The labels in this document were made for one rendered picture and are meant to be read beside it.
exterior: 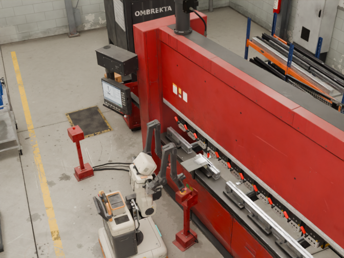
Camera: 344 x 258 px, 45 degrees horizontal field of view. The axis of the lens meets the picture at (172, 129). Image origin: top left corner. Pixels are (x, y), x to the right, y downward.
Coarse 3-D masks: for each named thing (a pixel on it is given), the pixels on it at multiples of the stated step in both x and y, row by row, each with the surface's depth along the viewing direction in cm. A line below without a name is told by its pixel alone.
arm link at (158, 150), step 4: (156, 128) 425; (160, 128) 424; (156, 132) 429; (156, 136) 432; (160, 136) 434; (156, 140) 435; (160, 140) 437; (156, 144) 438; (160, 144) 440; (156, 148) 442; (160, 148) 442; (156, 152) 447; (160, 152) 445
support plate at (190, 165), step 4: (196, 156) 476; (200, 156) 475; (188, 160) 470; (192, 160) 470; (184, 164) 464; (188, 164) 464; (192, 164) 464; (196, 164) 464; (200, 164) 464; (204, 164) 463; (188, 168) 458; (192, 168) 458; (196, 168) 458
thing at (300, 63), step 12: (264, 36) 642; (264, 48) 609; (276, 48) 605; (288, 48) 598; (300, 48) 594; (300, 60) 565; (312, 60) 572; (300, 72) 543; (312, 72) 546; (324, 72) 537; (336, 72) 535; (324, 84) 510; (336, 84) 509
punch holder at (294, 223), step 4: (288, 212) 361; (292, 212) 356; (288, 216) 363; (292, 216) 358; (296, 216) 353; (292, 220) 360; (296, 220) 355; (300, 220) 350; (288, 224) 366; (292, 224) 361; (296, 224) 357; (300, 224) 352; (304, 224) 356; (296, 228) 358; (304, 228) 361
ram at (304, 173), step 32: (192, 64) 420; (192, 96) 442; (224, 96) 389; (224, 128) 408; (256, 128) 362; (288, 128) 326; (256, 160) 377; (288, 160) 338; (320, 160) 306; (288, 192) 352; (320, 192) 318; (320, 224) 330
